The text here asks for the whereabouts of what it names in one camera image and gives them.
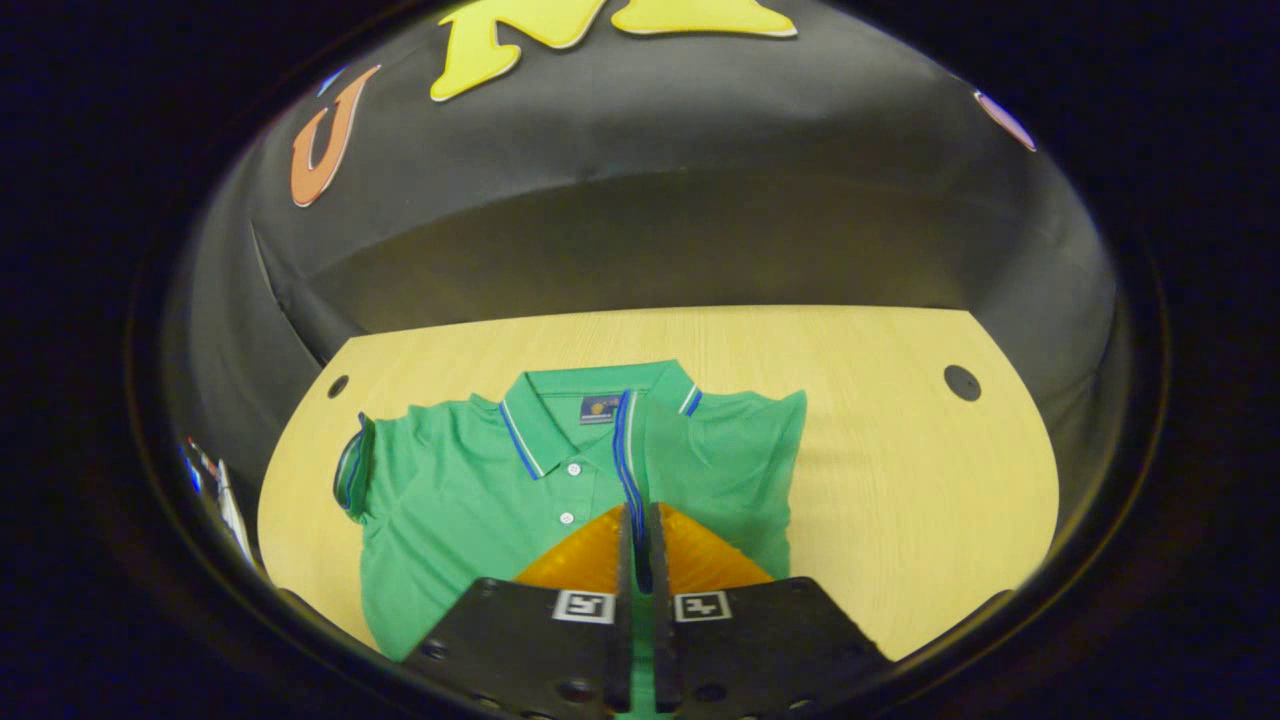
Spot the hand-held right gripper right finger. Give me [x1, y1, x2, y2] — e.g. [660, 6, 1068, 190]
[645, 501, 898, 720]

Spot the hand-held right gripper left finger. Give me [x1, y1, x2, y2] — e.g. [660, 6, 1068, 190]
[398, 503, 638, 720]

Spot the green T-shirt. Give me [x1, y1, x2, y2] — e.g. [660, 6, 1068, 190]
[333, 358, 809, 720]

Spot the black backdrop cloth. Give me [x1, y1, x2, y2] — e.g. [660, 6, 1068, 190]
[165, 0, 1121, 521]

